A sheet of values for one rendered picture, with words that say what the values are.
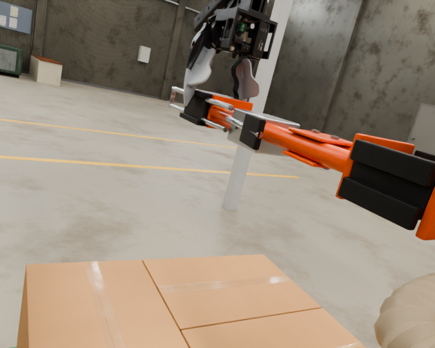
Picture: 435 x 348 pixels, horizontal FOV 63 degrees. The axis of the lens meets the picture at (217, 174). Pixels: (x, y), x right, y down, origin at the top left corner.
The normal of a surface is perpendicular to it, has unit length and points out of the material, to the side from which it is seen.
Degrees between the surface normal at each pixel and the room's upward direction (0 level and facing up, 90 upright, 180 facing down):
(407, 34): 90
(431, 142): 90
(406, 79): 90
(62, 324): 0
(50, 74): 90
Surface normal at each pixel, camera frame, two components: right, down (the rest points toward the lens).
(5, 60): 0.53, 0.33
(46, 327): 0.23, -0.94
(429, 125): -0.81, -0.05
